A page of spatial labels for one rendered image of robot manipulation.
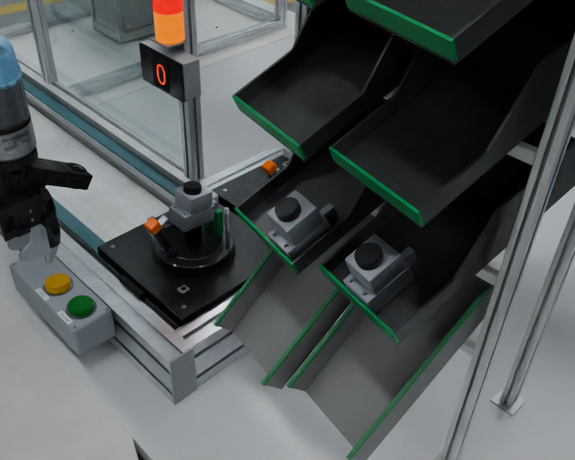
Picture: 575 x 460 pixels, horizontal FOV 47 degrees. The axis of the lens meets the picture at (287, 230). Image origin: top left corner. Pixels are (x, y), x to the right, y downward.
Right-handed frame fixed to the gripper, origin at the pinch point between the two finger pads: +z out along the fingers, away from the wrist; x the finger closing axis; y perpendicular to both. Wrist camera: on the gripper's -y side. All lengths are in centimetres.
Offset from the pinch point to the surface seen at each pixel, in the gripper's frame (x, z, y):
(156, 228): 9.5, -3.4, -13.7
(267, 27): -73, 15, -116
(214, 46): -73, 15, -94
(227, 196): 0.5, 6.0, -35.9
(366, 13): 46, -48, -14
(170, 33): -8.4, -25.0, -31.9
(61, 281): 0.6, 5.7, -0.3
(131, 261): 3.9, 5.9, -11.6
